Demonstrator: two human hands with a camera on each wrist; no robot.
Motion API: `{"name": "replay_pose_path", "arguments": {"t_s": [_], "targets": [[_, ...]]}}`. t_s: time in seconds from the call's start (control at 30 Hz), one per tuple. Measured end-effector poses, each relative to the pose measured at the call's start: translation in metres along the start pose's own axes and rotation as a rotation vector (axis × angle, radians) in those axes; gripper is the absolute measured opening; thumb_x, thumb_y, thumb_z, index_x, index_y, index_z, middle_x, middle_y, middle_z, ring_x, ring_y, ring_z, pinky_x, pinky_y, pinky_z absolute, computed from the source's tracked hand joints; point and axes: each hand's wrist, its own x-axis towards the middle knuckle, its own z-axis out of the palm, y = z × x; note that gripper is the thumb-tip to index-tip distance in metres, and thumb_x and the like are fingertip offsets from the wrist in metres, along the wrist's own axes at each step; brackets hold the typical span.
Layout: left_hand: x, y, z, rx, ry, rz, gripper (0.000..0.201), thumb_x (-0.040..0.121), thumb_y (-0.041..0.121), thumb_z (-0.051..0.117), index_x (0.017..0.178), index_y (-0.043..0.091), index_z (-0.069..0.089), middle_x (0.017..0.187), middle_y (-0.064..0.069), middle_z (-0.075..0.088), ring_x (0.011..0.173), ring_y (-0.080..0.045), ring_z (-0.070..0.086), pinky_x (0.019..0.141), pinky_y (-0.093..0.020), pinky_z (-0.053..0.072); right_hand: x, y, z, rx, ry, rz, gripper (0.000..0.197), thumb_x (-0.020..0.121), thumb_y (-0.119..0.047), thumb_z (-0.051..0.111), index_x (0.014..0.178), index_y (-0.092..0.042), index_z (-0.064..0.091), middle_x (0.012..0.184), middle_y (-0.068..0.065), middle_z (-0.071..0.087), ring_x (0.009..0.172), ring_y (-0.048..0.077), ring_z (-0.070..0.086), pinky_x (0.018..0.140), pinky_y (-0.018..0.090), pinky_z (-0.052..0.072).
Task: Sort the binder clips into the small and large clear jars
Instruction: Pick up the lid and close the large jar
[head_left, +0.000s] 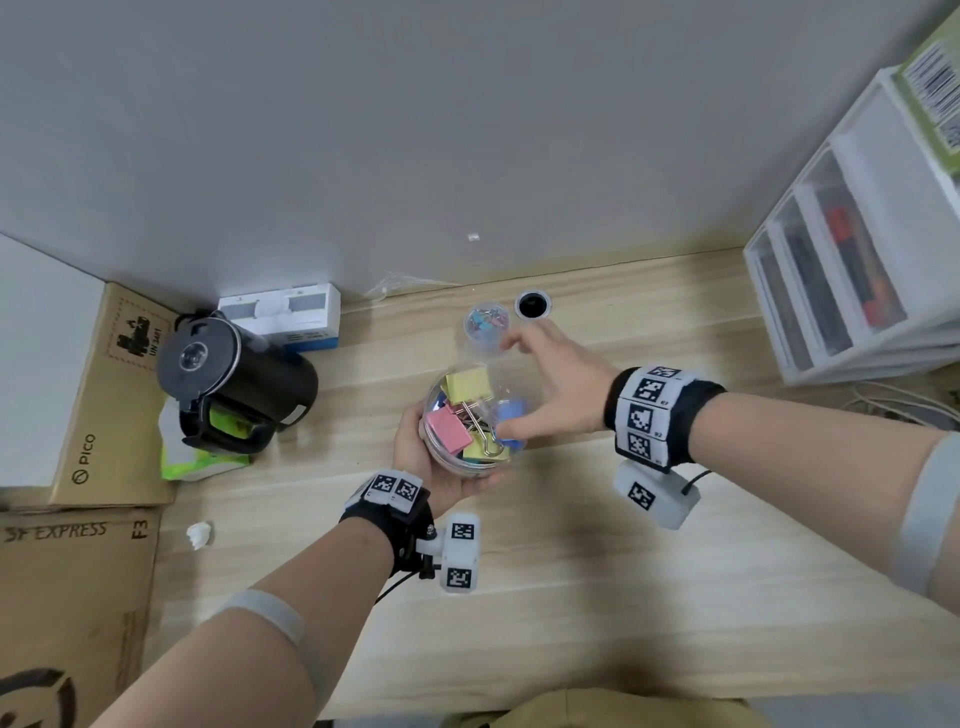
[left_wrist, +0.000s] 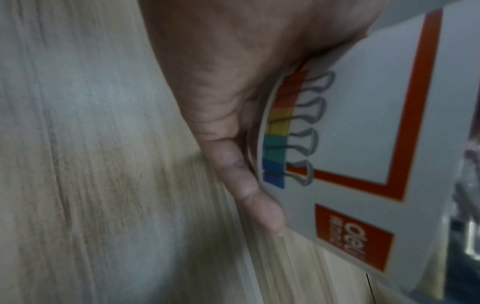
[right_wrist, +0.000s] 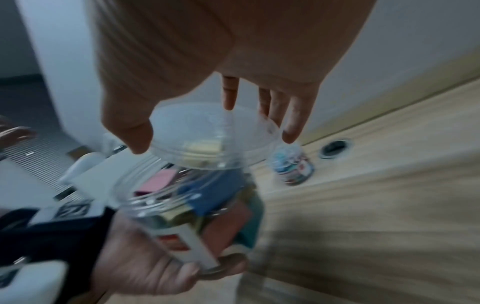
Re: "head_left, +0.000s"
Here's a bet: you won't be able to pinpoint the person's left hand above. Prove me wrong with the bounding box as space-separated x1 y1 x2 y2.
392 401 505 519

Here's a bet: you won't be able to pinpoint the person's right hand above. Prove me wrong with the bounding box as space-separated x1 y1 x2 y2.
494 318 625 444

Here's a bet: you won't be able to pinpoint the large clear plastic jar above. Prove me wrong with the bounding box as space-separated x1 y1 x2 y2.
421 352 531 480

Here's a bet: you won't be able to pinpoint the pile of colourful binder clips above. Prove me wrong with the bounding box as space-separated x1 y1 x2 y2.
424 366 529 461

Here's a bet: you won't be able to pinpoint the clear large jar lid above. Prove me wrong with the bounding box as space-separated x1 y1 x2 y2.
425 343 543 460

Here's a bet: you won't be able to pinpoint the small clear plastic jar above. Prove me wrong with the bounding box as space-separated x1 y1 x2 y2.
462 299 514 358

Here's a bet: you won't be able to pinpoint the person's left forearm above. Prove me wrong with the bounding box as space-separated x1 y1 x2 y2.
89 515 397 728

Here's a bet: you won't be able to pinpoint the person's right forearm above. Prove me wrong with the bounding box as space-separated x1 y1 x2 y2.
688 389 960 633

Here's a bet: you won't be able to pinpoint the person's olive trousers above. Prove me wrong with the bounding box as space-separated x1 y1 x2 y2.
461 687 775 728

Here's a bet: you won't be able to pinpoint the black electric kettle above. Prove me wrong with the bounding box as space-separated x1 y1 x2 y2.
156 311 321 457

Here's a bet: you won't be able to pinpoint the white and blue box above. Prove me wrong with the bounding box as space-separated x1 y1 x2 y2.
217 282 343 355

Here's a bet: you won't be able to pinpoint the clear plastic wrapper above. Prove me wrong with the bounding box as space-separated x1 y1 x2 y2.
362 271 463 302

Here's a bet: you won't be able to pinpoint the green tissue pack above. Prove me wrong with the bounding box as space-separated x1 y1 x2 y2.
157 397 253 484

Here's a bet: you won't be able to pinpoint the small brown cardboard box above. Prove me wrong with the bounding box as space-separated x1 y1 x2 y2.
0 281 182 513

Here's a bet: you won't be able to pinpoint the large brown cardboard box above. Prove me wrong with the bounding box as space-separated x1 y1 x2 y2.
0 506 163 728

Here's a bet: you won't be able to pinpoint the white cabinet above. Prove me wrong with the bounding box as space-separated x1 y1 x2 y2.
0 232 107 490

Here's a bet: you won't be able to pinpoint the white plastic drawer unit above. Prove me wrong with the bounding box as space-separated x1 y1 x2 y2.
742 65 960 388

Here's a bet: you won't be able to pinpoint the grey desk cable grommet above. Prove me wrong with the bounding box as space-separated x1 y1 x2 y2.
513 288 555 322

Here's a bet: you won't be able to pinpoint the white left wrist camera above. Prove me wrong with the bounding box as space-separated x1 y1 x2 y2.
414 512 483 595

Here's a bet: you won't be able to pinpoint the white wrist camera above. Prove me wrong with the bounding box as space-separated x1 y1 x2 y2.
611 458 703 533
414 512 483 595

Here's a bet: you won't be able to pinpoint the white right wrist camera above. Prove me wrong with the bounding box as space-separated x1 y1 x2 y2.
611 458 703 533

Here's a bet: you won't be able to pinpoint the white cable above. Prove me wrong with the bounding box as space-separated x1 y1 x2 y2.
838 380 960 431

